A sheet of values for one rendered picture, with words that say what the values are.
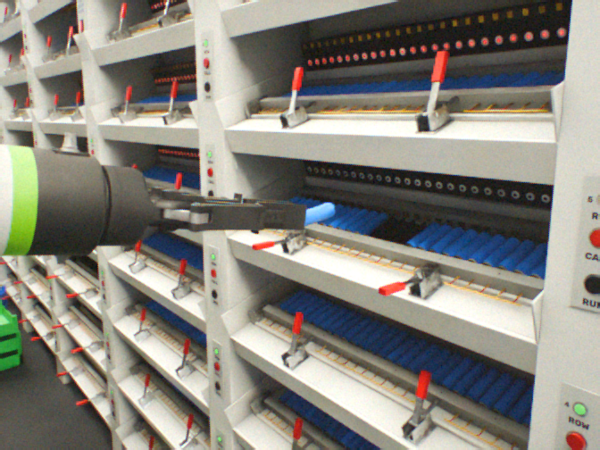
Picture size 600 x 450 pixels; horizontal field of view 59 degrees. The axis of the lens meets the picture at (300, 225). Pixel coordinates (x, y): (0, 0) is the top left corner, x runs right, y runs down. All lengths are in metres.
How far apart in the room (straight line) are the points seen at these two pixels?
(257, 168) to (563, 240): 0.62
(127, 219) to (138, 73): 1.20
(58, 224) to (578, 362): 0.48
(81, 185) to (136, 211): 0.05
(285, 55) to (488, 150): 0.57
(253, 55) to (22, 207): 0.65
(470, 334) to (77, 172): 0.44
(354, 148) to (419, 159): 0.11
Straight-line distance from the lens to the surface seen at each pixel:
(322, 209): 0.65
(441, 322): 0.66
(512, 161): 0.58
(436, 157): 0.63
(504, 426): 0.74
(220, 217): 0.51
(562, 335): 0.57
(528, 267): 0.67
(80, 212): 0.47
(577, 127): 0.54
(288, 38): 1.07
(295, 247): 0.85
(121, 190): 0.49
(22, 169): 0.46
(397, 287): 0.63
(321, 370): 0.90
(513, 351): 0.62
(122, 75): 1.65
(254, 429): 1.13
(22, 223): 0.46
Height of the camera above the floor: 1.13
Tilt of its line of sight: 12 degrees down
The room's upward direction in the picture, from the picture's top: straight up
